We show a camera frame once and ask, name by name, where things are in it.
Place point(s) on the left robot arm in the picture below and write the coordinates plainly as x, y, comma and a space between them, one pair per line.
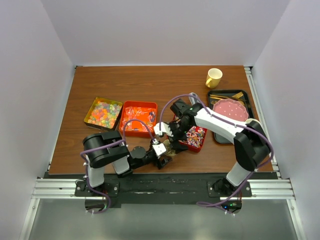
102, 149

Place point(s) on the gold chopsticks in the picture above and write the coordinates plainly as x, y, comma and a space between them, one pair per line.
222, 97

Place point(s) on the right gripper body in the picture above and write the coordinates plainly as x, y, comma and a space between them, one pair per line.
179, 130

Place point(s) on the black tray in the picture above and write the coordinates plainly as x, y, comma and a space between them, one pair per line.
231, 92

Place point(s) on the yellow mug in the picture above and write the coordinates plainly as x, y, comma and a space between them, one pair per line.
213, 78

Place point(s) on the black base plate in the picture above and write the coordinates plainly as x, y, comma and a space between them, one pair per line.
163, 189

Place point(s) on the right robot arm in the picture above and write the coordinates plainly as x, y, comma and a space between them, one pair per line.
250, 143

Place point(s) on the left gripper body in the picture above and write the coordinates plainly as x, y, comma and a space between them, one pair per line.
160, 164

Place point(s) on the black gummy candy tin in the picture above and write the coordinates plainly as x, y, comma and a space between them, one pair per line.
104, 114

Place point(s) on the metal scoop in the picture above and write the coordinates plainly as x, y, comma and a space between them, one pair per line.
193, 98

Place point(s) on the gold round lid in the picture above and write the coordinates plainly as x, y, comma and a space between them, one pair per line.
169, 149

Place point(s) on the gold fork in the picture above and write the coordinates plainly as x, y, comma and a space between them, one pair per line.
239, 97

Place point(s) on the red lollipop tin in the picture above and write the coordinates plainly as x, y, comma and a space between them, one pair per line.
195, 139

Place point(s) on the pink dotted plate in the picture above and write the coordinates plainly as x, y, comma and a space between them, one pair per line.
232, 109

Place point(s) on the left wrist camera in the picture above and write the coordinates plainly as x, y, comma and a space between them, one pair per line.
158, 147

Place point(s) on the dark green cup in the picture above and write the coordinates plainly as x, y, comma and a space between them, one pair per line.
249, 120

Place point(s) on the orange candy tin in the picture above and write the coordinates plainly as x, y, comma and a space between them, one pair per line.
138, 118

